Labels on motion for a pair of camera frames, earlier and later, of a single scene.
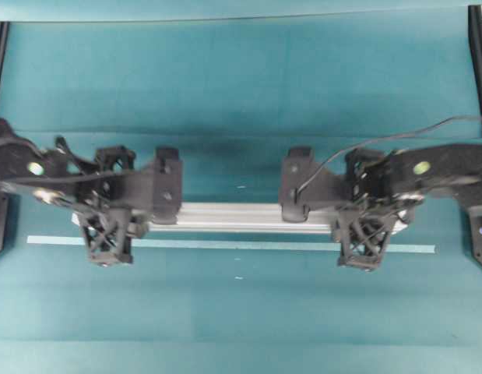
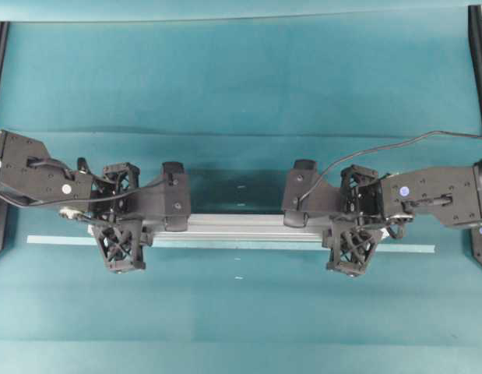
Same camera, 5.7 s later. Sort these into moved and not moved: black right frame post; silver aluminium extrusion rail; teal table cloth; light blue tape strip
Moved: silver aluminium extrusion rail
Not moved: black right frame post; light blue tape strip; teal table cloth
